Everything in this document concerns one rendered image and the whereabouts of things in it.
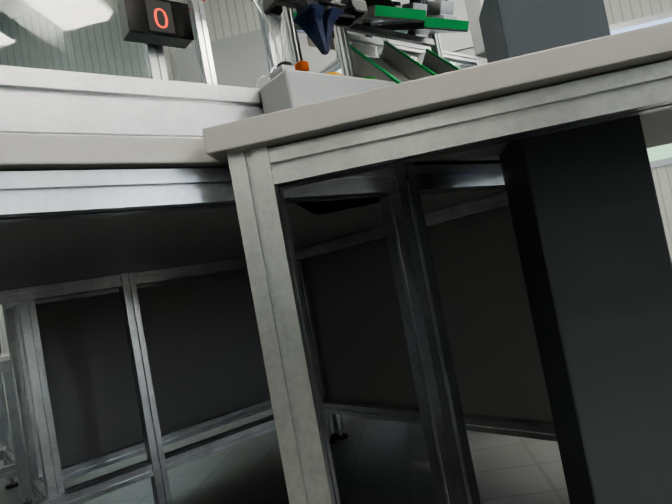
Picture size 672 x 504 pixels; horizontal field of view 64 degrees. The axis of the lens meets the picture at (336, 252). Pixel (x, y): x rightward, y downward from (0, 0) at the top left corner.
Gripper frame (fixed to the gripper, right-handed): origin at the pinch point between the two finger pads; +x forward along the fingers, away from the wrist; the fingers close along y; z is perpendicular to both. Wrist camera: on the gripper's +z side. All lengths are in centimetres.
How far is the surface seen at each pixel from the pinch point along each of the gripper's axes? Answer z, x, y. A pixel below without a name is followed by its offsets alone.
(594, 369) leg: 30, 60, 11
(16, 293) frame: -120, 28, -39
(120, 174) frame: 14, 27, -42
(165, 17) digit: -20.5, -11.0, -18.9
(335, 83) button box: 13.2, 14.9, -10.1
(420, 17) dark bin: -4.5, -9.9, 31.4
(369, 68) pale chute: -12.1, -1.0, 21.0
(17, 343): -156, 43, -37
